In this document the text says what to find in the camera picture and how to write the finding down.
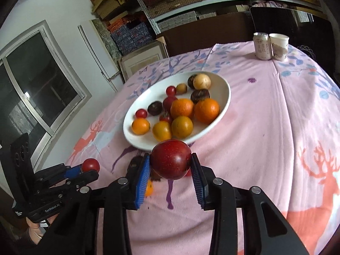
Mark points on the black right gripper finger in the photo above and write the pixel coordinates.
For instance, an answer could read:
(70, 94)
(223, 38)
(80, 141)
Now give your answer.
(82, 180)

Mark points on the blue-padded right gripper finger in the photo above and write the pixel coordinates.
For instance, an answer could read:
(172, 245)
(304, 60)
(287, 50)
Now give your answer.
(73, 172)
(75, 229)

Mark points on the dark-padded right gripper finger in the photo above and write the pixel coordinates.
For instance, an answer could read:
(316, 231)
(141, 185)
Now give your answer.
(266, 231)

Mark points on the red cherry tomato top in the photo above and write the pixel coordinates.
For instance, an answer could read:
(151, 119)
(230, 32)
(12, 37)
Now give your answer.
(90, 164)

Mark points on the red cherry tomato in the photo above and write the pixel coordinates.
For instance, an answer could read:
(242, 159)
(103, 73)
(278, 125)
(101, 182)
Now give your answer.
(90, 164)
(141, 113)
(171, 91)
(165, 117)

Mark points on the small orange tomato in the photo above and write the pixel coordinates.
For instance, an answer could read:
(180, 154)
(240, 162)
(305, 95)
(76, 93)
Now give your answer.
(149, 188)
(162, 131)
(140, 126)

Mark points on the small dark chestnut top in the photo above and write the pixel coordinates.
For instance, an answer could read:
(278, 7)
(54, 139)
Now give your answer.
(155, 108)

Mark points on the yellow orange tomato front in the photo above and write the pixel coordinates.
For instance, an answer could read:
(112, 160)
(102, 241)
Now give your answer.
(182, 127)

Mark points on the large orange mandarin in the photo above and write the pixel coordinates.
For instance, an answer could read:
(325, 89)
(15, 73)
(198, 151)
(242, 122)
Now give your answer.
(182, 107)

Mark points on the small yellow tomato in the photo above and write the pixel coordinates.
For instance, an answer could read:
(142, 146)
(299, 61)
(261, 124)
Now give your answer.
(181, 88)

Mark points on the dark water chestnut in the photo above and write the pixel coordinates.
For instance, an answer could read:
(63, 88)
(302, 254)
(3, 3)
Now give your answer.
(190, 81)
(199, 95)

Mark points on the pale yellow round fruit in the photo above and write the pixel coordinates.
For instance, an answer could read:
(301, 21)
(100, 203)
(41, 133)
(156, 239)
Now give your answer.
(202, 81)

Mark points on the dark water chestnut front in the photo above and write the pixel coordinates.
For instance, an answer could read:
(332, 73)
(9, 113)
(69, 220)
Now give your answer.
(190, 81)

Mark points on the person's left hand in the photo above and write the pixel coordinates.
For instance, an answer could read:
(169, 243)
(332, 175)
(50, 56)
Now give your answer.
(36, 231)

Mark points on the pink deer print tablecloth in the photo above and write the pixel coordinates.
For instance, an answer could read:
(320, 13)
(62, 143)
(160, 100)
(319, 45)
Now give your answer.
(280, 132)

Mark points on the white oval plate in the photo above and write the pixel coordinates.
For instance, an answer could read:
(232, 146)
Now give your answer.
(220, 91)

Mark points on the pink beverage can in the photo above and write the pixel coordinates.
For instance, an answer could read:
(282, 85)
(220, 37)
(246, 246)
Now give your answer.
(262, 45)

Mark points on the white paper cup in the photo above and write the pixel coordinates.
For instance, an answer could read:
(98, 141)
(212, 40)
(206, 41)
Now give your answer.
(279, 43)

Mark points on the dark wooden cabinet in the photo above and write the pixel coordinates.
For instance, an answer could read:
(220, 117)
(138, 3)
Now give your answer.
(200, 34)

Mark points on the aluminium frame window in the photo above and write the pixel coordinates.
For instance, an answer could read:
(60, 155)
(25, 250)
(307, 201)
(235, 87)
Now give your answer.
(40, 91)

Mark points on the framed picture leaning on wall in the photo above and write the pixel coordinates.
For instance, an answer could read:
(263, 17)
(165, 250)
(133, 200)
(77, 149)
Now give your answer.
(142, 57)

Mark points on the white board leaning on wall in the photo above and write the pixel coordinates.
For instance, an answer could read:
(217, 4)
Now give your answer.
(108, 68)

